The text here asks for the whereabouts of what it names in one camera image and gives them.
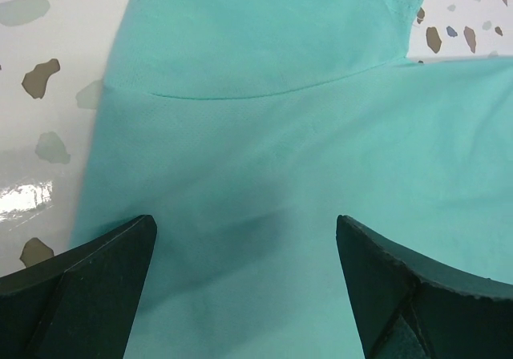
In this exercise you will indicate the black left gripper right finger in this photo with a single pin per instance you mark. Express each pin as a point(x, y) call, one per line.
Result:
point(407, 305)

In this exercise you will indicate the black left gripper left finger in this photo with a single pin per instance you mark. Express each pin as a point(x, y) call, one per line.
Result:
point(81, 303)

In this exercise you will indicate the teal t shirt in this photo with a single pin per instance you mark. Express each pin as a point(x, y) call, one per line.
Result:
point(247, 127)

